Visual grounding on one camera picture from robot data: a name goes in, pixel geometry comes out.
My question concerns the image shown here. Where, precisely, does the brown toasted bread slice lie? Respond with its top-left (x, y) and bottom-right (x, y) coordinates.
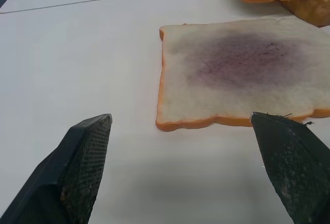
top-left (279, 0), bottom-right (330, 28)

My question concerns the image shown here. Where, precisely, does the jam-stained white bread slice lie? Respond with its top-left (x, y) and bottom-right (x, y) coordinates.
top-left (155, 17), bottom-right (330, 132)

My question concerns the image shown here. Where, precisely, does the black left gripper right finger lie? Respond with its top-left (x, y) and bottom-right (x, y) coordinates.
top-left (250, 112), bottom-right (330, 224)

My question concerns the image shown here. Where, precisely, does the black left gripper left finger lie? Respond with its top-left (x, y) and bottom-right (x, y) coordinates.
top-left (0, 113), bottom-right (113, 224)

